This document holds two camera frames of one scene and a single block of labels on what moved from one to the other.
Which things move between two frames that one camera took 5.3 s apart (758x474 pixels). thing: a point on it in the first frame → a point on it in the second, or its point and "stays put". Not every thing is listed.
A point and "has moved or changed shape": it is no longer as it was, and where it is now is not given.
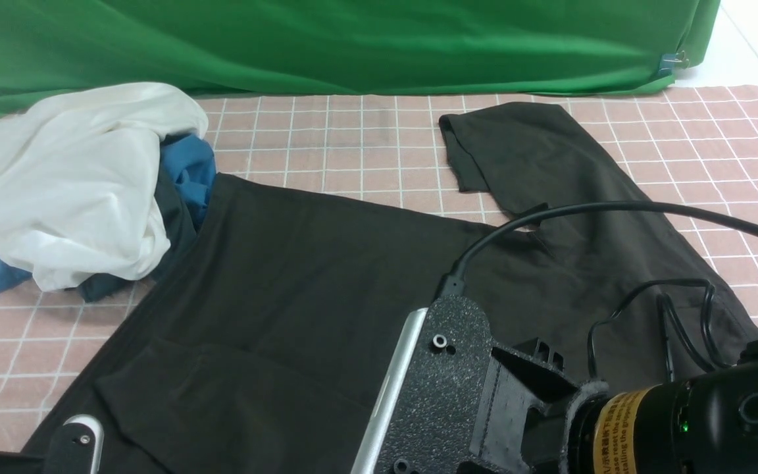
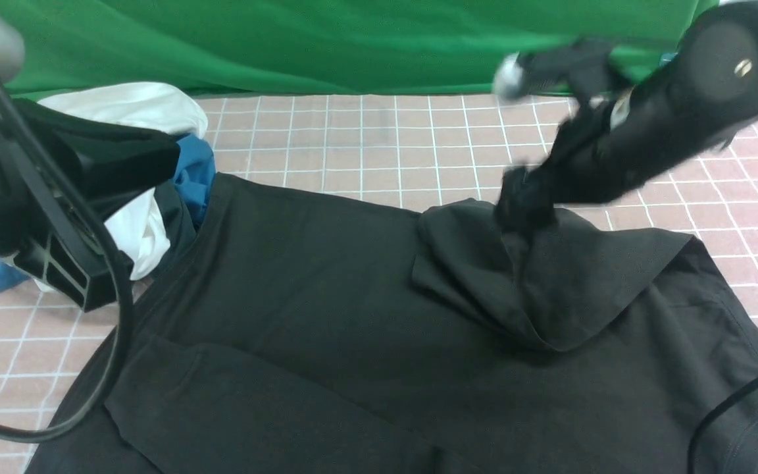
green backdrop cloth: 11,52 stays put
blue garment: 189,160 stays put
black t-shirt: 264,347 has moved or changed shape
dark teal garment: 179,226 stays put
